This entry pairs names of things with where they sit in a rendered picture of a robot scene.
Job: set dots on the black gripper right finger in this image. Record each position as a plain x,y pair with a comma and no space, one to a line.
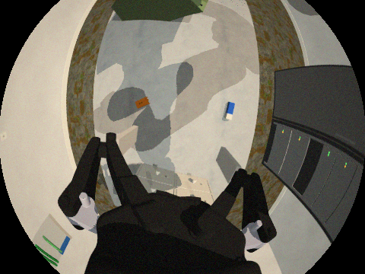
257,225

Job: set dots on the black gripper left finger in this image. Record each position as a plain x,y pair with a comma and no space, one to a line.
77,201

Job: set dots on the orange rectangular block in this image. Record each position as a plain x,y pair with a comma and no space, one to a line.
142,102

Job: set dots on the blue and white eraser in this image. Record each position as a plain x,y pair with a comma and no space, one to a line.
229,112

